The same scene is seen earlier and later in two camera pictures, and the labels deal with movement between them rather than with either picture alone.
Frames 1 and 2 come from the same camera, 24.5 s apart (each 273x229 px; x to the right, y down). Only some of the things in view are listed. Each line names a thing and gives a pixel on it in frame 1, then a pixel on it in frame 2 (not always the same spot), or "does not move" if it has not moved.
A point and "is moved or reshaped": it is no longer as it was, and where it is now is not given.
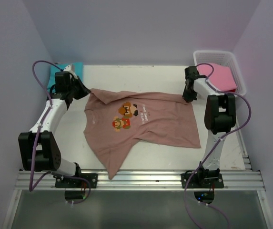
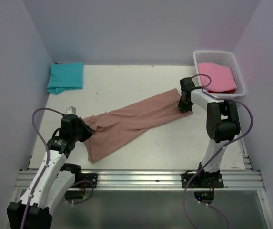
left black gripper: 84,91 → 88,131
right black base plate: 196,182 does not move
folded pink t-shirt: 221,78 does not move
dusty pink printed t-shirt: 116,122 is moved or reshaped
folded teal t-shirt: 76,68 does not move
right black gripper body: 186,88 → 185,105
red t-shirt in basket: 231,90 does not move
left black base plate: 76,183 does not move
